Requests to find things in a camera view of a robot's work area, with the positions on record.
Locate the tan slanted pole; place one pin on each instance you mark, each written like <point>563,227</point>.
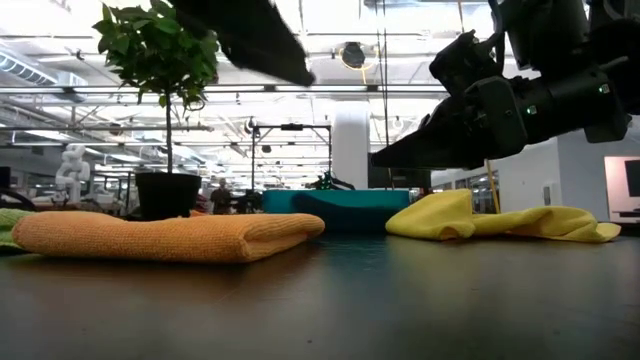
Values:
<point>492,190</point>

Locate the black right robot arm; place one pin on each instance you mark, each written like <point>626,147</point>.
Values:
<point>550,30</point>

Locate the green potted plant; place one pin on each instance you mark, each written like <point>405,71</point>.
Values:
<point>167,197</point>

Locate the black metal rig frame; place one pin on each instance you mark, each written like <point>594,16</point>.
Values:
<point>291,127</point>

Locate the black computer monitor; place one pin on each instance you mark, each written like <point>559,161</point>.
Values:
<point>400,179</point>

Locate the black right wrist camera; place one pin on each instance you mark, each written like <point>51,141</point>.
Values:
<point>465,60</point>

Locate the person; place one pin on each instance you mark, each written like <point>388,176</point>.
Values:
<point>221,197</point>

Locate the teal plastic bin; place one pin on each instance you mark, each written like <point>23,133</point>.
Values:
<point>350,210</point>

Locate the white robot figure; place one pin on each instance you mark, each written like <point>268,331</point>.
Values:
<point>72,172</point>

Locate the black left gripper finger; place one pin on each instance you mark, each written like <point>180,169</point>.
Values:
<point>250,40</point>

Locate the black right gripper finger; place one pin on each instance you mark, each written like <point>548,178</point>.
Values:
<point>430,147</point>

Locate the orange microfiber towel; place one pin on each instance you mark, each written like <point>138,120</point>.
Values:
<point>150,237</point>

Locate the black ceiling camera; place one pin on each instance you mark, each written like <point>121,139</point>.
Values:
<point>353,55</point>

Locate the white building column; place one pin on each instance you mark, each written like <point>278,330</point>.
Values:
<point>350,145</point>

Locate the lime green microfiber towel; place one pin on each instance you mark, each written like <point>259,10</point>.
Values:
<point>10,225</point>

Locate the dark wall screen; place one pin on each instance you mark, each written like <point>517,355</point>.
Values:
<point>633,177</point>

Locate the yellow microfiber towel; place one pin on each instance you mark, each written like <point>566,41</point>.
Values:
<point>440,215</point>

